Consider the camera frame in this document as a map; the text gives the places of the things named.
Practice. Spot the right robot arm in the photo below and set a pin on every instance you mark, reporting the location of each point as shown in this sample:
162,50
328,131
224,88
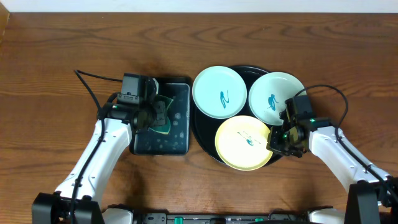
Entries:
372,192

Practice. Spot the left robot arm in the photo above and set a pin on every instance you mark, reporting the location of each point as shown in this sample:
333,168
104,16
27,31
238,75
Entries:
77,199

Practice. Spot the yellow plate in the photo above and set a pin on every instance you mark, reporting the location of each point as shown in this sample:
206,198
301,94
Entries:
241,143

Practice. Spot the round black tray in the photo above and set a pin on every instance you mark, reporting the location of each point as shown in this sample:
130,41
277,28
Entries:
205,127

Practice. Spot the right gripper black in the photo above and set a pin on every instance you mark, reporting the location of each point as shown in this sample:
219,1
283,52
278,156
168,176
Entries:
273,144

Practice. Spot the black rectangular water tray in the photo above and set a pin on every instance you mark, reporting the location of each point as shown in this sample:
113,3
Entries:
176,143

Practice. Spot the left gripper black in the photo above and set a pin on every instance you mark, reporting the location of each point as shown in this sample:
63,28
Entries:
158,115

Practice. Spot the pale green plate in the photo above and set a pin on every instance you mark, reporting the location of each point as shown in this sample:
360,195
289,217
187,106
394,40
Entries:
219,92
268,94

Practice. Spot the green yellow sponge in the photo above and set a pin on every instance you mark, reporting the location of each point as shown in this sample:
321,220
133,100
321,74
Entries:
165,128

